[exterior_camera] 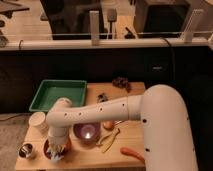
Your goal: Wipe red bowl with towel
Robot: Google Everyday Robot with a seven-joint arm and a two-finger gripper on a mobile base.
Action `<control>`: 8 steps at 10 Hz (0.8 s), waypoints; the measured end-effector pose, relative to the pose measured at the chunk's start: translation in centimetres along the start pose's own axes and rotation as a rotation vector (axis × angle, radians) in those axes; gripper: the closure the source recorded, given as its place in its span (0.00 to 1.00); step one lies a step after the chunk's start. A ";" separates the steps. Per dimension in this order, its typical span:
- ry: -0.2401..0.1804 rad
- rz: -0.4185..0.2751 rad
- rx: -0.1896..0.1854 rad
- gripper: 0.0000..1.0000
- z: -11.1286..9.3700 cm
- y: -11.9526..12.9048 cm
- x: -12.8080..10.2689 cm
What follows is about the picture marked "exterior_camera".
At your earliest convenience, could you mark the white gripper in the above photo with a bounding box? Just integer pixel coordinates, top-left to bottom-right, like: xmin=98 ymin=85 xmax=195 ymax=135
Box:
xmin=48 ymin=127 xmax=69 ymax=146

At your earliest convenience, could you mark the red bowl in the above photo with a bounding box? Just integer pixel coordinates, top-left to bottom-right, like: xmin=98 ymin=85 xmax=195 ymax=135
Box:
xmin=43 ymin=140 xmax=72 ymax=160

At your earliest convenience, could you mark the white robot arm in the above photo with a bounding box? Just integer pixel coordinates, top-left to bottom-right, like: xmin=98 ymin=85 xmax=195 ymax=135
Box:
xmin=46 ymin=84 xmax=199 ymax=171

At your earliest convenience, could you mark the purple bowl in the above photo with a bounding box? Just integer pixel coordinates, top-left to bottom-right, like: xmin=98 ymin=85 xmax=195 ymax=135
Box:
xmin=73 ymin=123 xmax=101 ymax=143

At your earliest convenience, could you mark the white paper cup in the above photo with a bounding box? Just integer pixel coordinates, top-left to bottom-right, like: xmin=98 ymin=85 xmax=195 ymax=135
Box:
xmin=28 ymin=112 xmax=48 ymax=133

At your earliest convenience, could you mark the small metal cup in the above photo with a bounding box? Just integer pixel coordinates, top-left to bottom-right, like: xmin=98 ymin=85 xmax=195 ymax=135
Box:
xmin=18 ymin=143 xmax=36 ymax=159

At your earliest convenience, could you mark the green plastic tray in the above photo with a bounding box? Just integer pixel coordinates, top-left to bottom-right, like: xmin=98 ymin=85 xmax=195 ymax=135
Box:
xmin=29 ymin=80 xmax=87 ymax=112

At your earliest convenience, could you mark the brown onion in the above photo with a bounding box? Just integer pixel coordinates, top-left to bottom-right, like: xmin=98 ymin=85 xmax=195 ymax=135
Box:
xmin=103 ymin=121 xmax=115 ymax=130

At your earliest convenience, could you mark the wooden board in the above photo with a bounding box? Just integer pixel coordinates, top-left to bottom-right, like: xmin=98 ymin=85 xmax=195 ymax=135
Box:
xmin=14 ymin=81 xmax=148 ymax=171

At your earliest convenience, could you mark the orange carrot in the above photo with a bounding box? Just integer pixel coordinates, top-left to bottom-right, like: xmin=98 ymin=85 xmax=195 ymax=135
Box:
xmin=120 ymin=147 xmax=145 ymax=164

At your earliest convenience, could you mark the dark grape bunch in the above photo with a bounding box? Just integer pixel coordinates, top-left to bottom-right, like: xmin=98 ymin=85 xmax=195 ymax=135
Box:
xmin=112 ymin=77 xmax=131 ymax=92

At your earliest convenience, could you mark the black office chair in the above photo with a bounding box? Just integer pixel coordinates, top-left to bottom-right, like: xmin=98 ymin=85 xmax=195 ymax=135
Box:
xmin=40 ymin=0 xmax=107 ymax=40

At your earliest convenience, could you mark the white rail frame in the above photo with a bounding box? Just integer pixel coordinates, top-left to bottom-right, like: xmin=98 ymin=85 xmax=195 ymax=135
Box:
xmin=0 ymin=11 xmax=213 ymax=51

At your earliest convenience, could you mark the black cable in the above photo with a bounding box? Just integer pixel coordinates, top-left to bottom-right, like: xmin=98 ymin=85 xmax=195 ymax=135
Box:
xmin=160 ymin=37 xmax=177 ymax=84

